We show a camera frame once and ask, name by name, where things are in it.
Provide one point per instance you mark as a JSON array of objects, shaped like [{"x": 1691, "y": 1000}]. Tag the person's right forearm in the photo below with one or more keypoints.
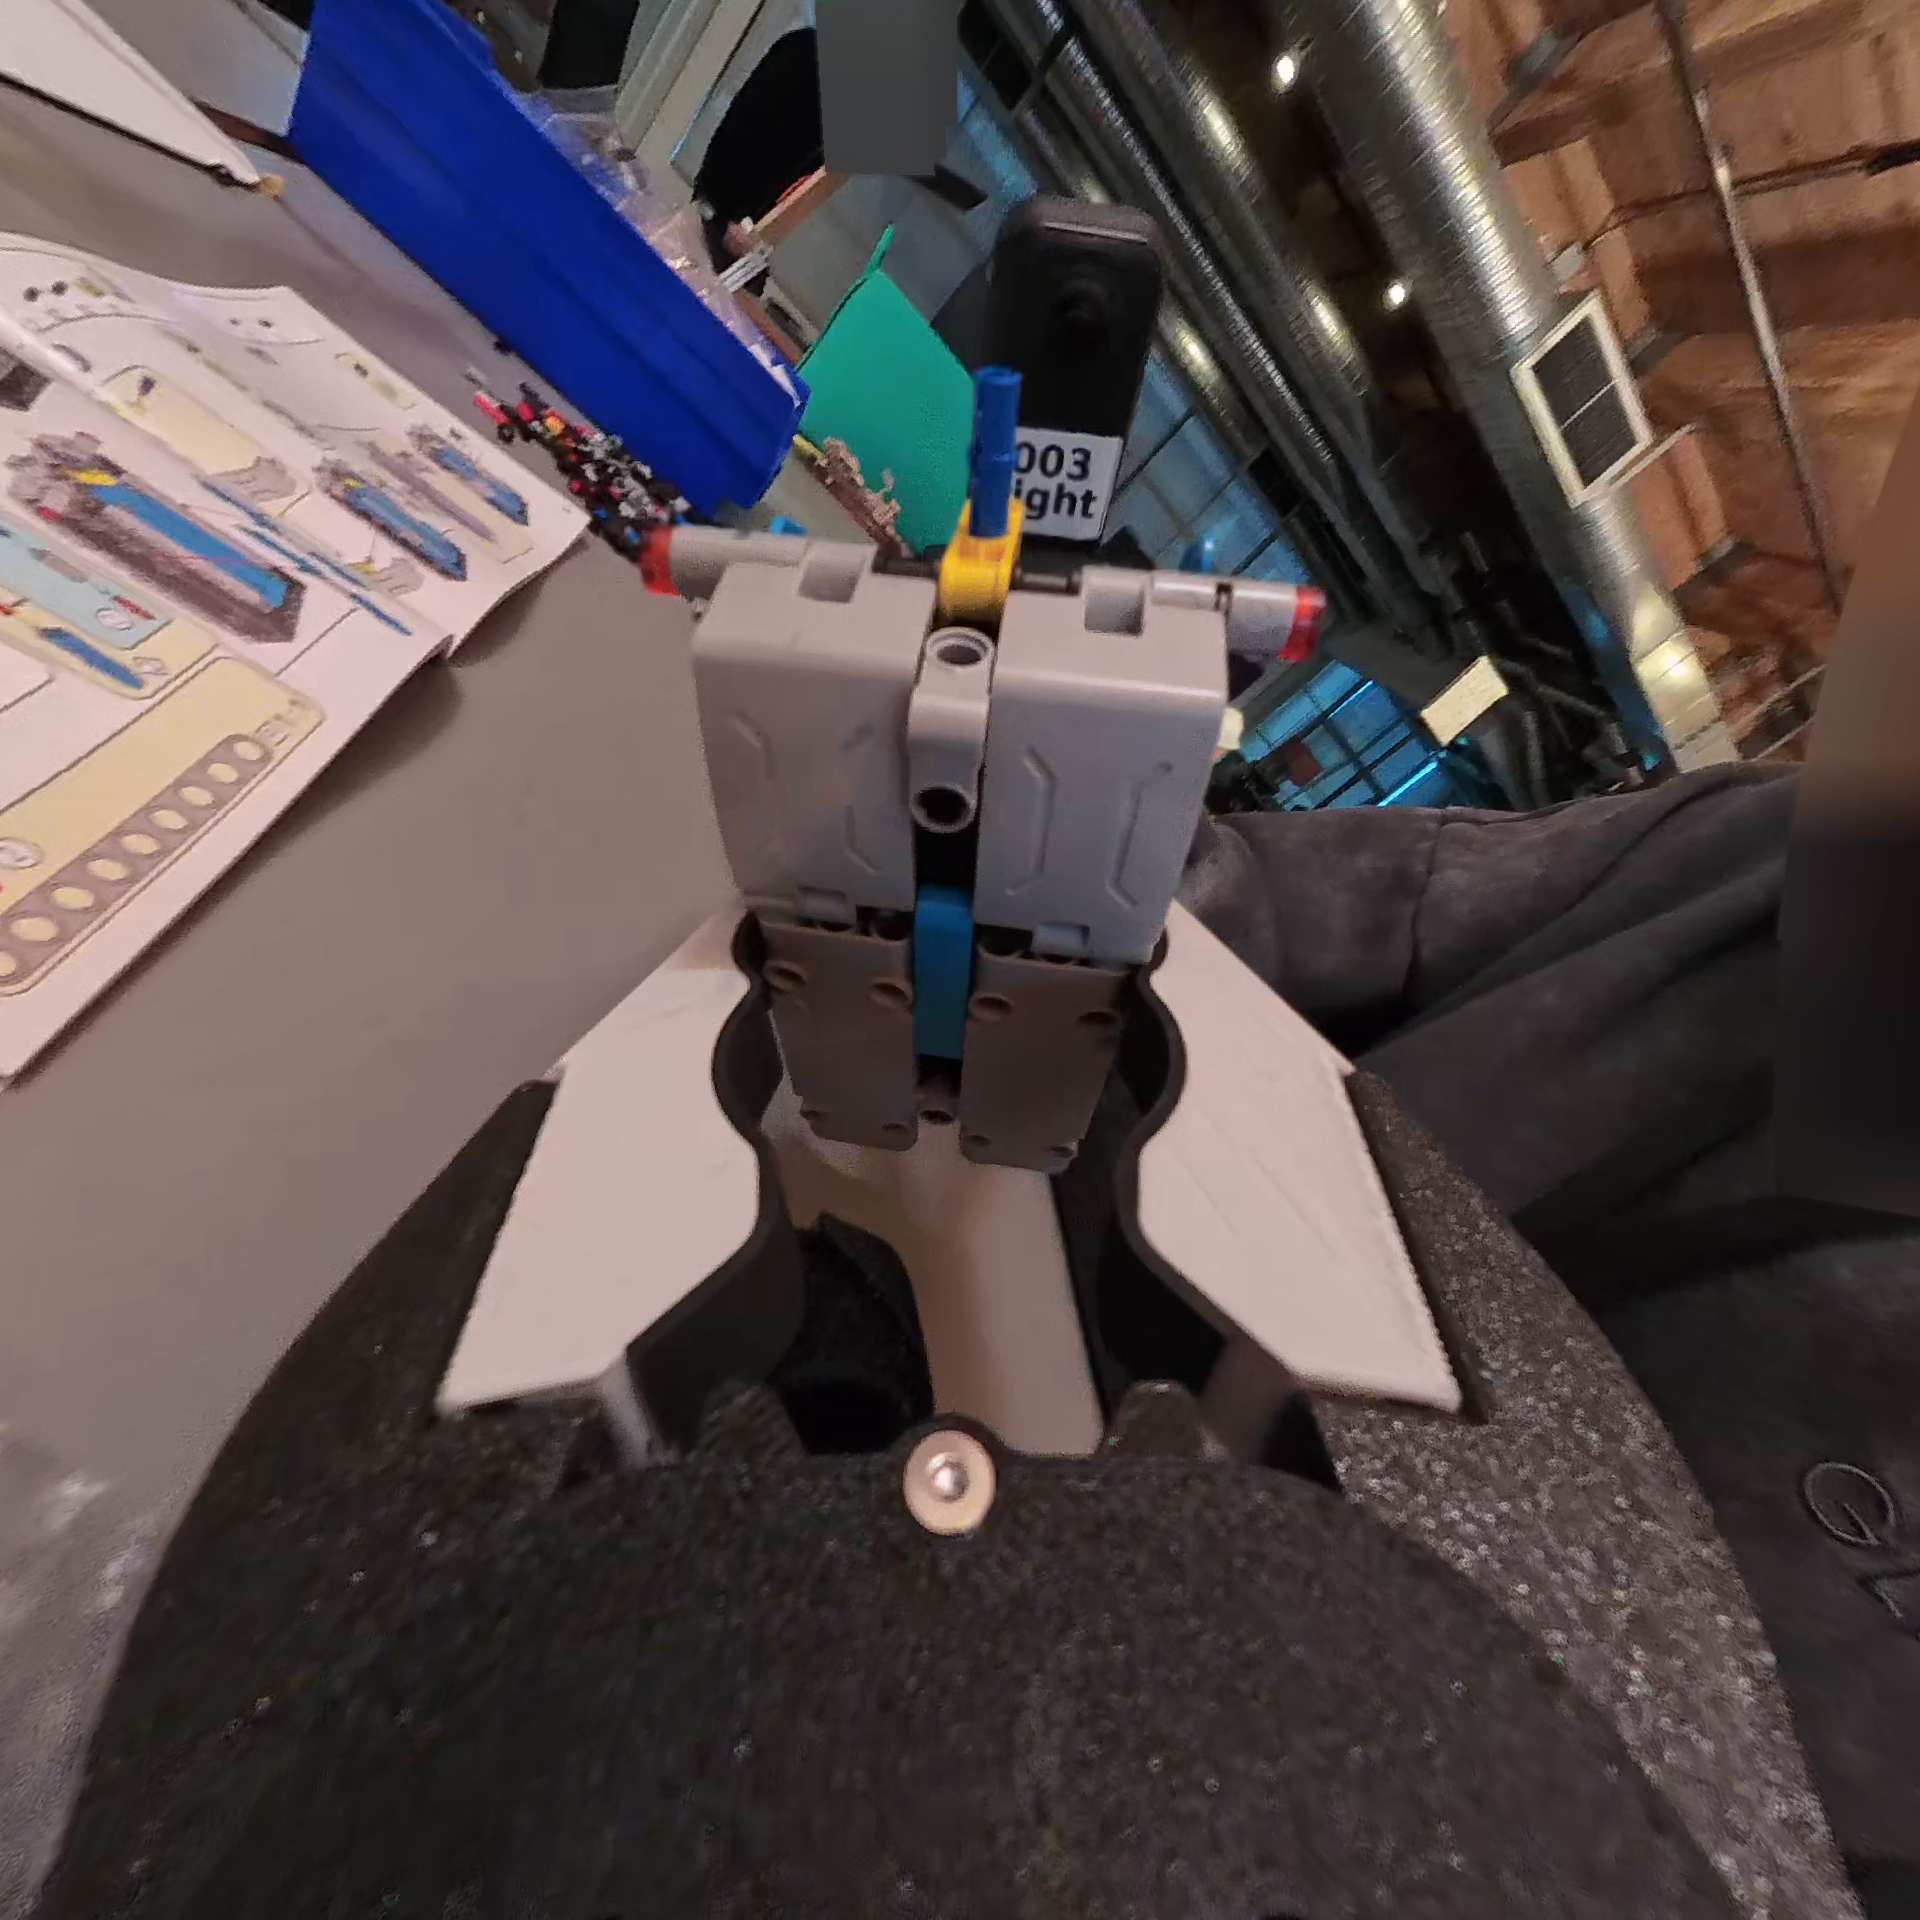
[{"x": 1501, "y": 962}]

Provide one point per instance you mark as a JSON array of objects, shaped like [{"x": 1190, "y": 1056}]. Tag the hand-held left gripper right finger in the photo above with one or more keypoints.
[{"x": 1292, "y": 1232}]

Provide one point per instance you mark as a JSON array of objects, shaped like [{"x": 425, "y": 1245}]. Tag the white desk stand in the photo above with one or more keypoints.
[{"x": 94, "y": 77}]

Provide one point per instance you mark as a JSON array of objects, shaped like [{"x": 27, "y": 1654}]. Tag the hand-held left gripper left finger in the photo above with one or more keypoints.
[{"x": 601, "y": 1232}]

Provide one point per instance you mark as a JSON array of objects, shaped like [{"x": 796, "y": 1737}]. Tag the grey blue toy brick assembly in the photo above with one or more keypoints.
[{"x": 840, "y": 751}]

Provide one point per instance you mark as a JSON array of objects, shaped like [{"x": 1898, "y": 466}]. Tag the teal board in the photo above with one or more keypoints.
[{"x": 885, "y": 406}]

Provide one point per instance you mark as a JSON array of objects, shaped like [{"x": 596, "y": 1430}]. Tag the brick instruction booklet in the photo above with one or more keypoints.
[{"x": 182, "y": 600}]

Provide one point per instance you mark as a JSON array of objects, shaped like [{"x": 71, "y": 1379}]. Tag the grey desk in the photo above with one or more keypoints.
[{"x": 360, "y": 990}]

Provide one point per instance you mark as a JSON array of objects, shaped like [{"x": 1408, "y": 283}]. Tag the silver ventilation duct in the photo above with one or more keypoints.
[{"x": 1442, "y": 210}]

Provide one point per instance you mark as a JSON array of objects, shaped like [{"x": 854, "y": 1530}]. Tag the pile of small toy bricks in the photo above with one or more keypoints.
[{"x": 587, "y": 465}]

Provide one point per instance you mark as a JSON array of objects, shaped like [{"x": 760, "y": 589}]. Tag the blue plastic bin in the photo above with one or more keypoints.
[{"x": 512, "y": 210}]

